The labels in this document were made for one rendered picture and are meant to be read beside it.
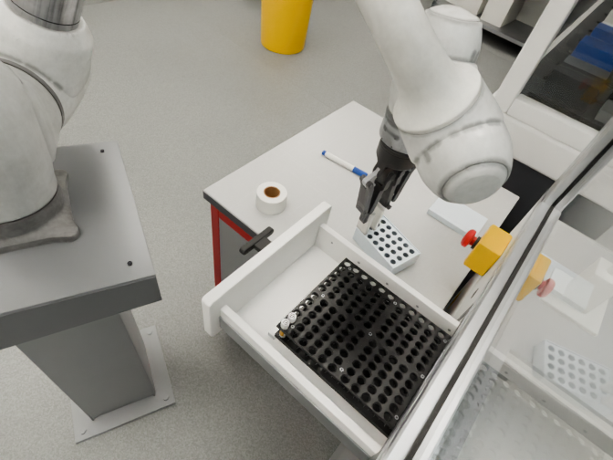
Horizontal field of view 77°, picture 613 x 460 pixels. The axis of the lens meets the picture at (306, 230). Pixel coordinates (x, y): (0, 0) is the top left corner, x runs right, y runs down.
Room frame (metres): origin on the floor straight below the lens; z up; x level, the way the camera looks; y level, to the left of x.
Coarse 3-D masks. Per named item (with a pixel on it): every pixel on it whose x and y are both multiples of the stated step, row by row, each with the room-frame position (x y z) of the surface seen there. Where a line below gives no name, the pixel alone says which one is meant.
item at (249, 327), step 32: (320, 256) 0.45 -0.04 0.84; (352, 256) 0.43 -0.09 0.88; (288, 288) 0.36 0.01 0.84; (224, 320) 0.26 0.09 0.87; (256, 320) 0.29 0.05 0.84; (448, 320) 0.34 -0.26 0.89; (256, 352) 0.22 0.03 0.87; (288, 352) 0.25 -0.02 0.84; (288, 384) 0.19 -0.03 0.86; (320, 384) 0.21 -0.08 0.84; (320, 416) 0.16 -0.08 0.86; (352, 416) 0.18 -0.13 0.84; (352, 448) 0.13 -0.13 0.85
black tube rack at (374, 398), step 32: (320, 288) 0.36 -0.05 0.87; (352, 288) 0.35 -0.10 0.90; (384, 288) 0.37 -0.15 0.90; (320, 320) 0.29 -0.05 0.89; (352, 320) 0.30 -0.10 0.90; (384, 320) 0.31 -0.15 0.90; (416, 320) 0.32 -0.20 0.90; (320, 352) 0.23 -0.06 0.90; (352, 352) 0.25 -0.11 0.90; (384, 352) 0.27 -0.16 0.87; (416, 352) 0.28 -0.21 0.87; (352, 384) 0.20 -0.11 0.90; (384, 384) 0.21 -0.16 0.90; (416, 384) 0.22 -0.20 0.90; (384, 416) 0.18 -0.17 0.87
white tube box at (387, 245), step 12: (384, 216) 0.63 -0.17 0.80; (384, 228) 0.60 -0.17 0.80; (396, 228) 0.61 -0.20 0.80; (360, 240) 0.56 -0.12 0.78; (372, 240) 0.56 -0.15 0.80; (384, 240) 0.57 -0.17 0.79; (396, 240) 0.57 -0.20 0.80; (408, 240) 0.58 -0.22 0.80; (372, 252) 0.54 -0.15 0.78; (384, 252) 0.53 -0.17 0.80; (396, 252) 0.54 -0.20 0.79; (408, 252) 0.55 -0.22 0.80; (420, 252) 0.55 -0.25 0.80; (384, 264) 0.51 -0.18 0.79; (396, 264) 0.51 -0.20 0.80; (408, 264) 0.53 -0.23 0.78
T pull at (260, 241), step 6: (270, 228) 0.43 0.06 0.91; (258, 234) 0.41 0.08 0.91; (264, 234) 0.41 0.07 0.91; (270, 234) 0.42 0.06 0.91; (252, 240) 0.39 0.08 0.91; (258, 240) 0.40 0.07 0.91; (264, 240) 0.40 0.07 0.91; (270, 240) 0.40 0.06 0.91; (246, 246) 0.38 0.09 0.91; (252, 246) 0.38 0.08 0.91; (258, 246) 0.38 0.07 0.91; (264, 246) 0.39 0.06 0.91; (240, 252) 0.37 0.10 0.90; (246, 252) 0.37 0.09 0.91
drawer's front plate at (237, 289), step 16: (320, 208) 0.49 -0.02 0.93; (304, 224) 0.44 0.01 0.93; (320, 224) 0.48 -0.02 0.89; (288, 240) 0.40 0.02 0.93; (304, 240) 0.44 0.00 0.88; (256, 256) 0.35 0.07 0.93; (272, 256) 0.36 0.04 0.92; (288, 256) 0.41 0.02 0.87; (240, 272) 0.32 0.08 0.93; (256, 272) 0.33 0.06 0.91; (272, 272) 0.37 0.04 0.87; (224, 288) 0.28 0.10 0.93; (240, 288) 0.30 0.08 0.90; (256, 288) 0.34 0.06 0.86; (208, 304) 0.25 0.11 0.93; (224, 304) 0.28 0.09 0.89; (240, 304) 0.31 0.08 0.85; (208, 320) 0.25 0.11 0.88
